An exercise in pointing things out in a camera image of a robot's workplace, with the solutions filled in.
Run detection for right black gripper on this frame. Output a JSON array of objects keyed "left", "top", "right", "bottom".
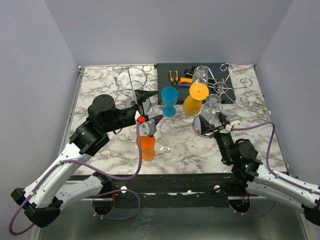
[{"left": 200, "top": 110, "right": 234, "bottom": 164}]

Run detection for clear glass with reflection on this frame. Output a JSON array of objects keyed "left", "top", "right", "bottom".
[{"left": 201, "top": 94, "right": 223, "bottom": 126}]

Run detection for yellow plastic goblet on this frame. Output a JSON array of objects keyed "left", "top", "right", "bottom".
[{"left": 182, "top": 82, "right": 209, "bottom": 116}]

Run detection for ribbed clear wine glass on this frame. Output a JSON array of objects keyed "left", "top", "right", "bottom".
[{"left": 192, "top": 65, "right": 209, "bottom": 85}]

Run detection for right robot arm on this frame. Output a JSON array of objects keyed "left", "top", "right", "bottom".
[{"left": 199, "top": 115, "right": 320, "bottom": 225}]

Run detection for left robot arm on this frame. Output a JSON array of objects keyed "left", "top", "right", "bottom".
[{"left": 11, "top": 90, "right": 163, "bottom": 228}]

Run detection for blue plastic goblet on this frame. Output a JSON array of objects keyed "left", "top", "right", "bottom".
[{"left": 161, "top": 87, "right": 179, "bottom": 117}]

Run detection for orange plastic goblet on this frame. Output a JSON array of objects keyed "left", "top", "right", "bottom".
[{"left": 140, "top": 135, "right": 156, "bottom": 161}]

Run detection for blue red screwdriver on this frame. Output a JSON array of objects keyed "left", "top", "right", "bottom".
[{"left": 177, "top": 83, "right": 191, "bottom": 88}]

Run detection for clear stemmed glass centre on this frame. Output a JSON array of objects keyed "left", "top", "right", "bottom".
[{"left": 158, "top": 122, "right": 173, "bottom": 152}]

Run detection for orange utility knife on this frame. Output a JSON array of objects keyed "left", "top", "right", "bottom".
[{"left": 178, "top": 77, "right": 193, "bottom": 84}]

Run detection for dark grey tool tray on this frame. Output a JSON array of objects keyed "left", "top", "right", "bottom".
[{"left": 156, "top": 62, "right": 236, "bottom": 105}]

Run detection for black metal tool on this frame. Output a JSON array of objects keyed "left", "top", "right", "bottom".
[{"left": 184, "top": 66, "right": 196, "bottom": 76}]

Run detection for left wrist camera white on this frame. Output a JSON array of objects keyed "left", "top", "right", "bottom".
[{"left": 134, "top": 111, "right": 157, "bottom": 137}]

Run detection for round ring chrome glass rack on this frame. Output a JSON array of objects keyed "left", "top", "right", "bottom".
[{"left": 108, "top": 65, "right": 152, "bottom": 108}]

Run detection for yellow handled pliers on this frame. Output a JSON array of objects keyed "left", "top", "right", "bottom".
[{"left": 168, "top": 70, "right": 179, "bottom": 89}]

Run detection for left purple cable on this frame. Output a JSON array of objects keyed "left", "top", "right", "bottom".
[{"left": 8, "top": 122, "right": 143, "bottom": 236}]

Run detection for purple cable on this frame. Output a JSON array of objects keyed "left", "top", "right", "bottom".
[
  {"left": 229, "top": 121, "right": 320, "bottom": 218},
  {"left": 8, "top": 122, "right": 143, "bottom": 236}
]

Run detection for black front mounting rail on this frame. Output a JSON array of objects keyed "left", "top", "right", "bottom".
[{"left": 90, "top": 173, "right": 247, "bottom": 209}]

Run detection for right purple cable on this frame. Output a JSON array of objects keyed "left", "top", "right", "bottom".
[{"left": 229, "top": 121, "right": 320, "bottom": 218}]

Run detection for aluminium extrusion frame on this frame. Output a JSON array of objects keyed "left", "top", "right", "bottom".
[{"left": 28, "top": 66, "right": 86, "bottom": 240}]

